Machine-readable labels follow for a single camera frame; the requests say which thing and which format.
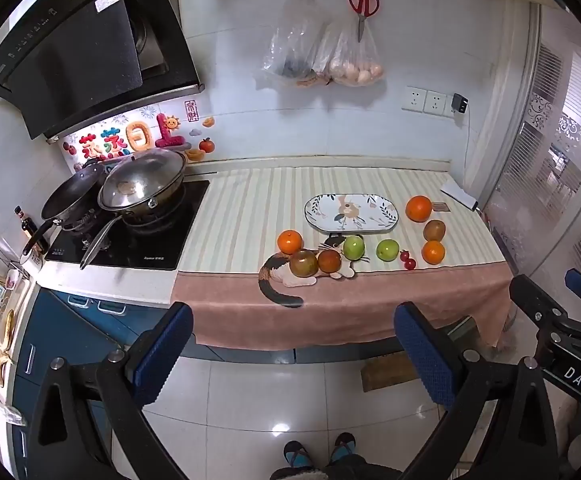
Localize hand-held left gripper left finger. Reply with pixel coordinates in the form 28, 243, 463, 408
26, 301, 194, 480

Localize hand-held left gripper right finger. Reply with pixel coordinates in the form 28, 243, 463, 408
393, 301, 559, 480

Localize small orange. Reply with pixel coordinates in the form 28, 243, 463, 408
421, 240, 446, 265
277, 229, 304, 255

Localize green apple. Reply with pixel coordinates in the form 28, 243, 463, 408
376, 239, 401, 262
342, 235, 366, 261

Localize large orange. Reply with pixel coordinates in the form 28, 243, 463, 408
405, 195, 433, 223

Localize brownish tomato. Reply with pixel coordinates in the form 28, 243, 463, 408
289, 249, 319, 278

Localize oval floral plate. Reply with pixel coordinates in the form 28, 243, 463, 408
304, 193, 400, 234

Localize brown cardboard box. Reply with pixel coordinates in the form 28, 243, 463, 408
361, 351, 419, 393

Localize blue kitchen cabinet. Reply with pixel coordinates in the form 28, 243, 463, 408
8, 287, 406, 480

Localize black gas stove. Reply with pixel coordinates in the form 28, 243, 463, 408
44, 179, 211, 272

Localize blue slipper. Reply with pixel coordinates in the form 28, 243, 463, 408
329, 432, 357, 466
284, 441, 314, 468

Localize cat shaped mat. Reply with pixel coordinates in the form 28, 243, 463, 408
258, 234, 371, 308

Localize sliding glass door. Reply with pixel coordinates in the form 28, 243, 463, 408
481, 5, 581, 281

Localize person's dark trousers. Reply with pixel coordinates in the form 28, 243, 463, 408
270, 455, 401, 480

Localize steel wok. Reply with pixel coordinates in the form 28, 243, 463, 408
79, 152, 190, 271

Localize striped cloth with pink border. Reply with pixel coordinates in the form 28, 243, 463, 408
170, 165, 517, 351

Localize black frying pan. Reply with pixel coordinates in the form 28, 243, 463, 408
20, 160, 114, 258

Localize glass wok lid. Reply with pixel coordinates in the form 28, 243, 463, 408
98, 148, 187, 209

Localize dark sauce bottle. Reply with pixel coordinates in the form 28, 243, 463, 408
14, 205, 51, 256

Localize plastic bag of eggs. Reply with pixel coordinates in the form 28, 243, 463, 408
313, 15, 386, 88

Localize black range hood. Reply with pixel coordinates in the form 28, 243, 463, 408
0, 0, 206, 141

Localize clear plastic bag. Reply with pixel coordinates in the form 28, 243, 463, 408
255, 0, 331, 88

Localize thin charger cable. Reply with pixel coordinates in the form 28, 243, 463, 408
462, 110, 472, 183

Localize colourful wall stickers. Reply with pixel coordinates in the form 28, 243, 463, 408
61, 100, 218, 171

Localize white wall outlet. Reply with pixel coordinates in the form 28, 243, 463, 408
423, 90, 455, 117
402, 86, 427, 112

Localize red handled scissors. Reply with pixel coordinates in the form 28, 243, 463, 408
348, 0, 380, 43

